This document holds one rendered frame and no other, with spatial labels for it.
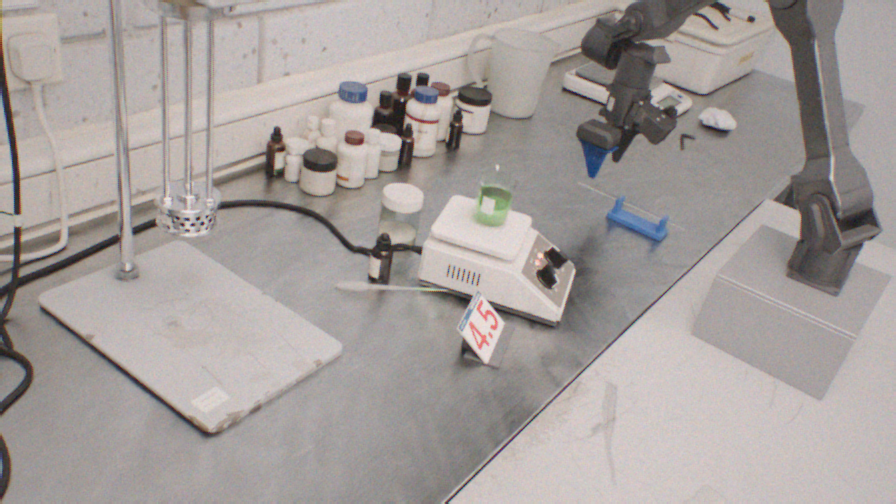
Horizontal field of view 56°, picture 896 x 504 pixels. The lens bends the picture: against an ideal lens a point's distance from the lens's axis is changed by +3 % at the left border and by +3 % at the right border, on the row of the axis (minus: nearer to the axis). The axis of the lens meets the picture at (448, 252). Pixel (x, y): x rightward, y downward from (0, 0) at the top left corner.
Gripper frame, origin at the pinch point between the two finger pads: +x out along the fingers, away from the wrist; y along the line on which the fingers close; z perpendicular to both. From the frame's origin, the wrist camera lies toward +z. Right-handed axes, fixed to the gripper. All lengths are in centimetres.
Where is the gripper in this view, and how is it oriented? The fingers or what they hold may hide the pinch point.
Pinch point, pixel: (609, 151)
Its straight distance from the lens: 139.3
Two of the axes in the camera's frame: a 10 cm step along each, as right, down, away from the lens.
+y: 5.7, -3.6, 7.4
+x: -1.7, 8.3, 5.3
